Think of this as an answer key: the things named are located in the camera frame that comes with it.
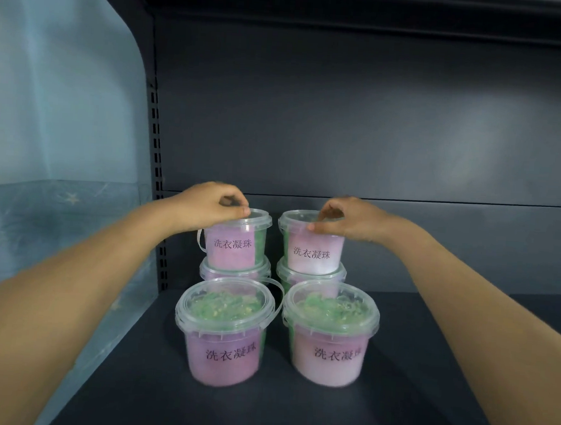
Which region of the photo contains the person's right hand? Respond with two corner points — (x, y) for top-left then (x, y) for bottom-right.
(306, 194), (398, 245)

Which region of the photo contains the person's left hand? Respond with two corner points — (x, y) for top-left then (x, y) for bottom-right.
(168, 179), (253, 241)

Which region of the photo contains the clear tub with pink label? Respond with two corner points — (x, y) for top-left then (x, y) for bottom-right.
(275, 208), (347, 276)
(277, 277), (383, 391)
(275, 256), (348, 299)

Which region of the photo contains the clear tub with purple label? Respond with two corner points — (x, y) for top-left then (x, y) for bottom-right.
(195, 205), (273, 274)
(198, 252), (273, 287)
(170, 271), (286, 392)

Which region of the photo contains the person's right forearm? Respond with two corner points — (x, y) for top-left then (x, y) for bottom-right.
(372, 216), (561, 425)

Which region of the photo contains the person's left forearm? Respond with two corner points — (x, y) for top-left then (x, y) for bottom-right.
(0, 183), (183, 425)

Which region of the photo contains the slotted dark shelf upright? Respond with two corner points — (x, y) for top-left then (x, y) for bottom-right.
(130, 9), (188, 294)

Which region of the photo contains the dark grey shelf back panel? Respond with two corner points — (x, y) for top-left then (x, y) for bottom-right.
(136, 12), (561, 316)

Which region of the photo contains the dark grey metal shelf board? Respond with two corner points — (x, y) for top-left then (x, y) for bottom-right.
(79, 0), (561, 46)
(47, 259), (561, 425)

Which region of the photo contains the translucent plastic sheet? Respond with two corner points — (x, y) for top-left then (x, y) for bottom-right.
(0, 0), (181, 425)

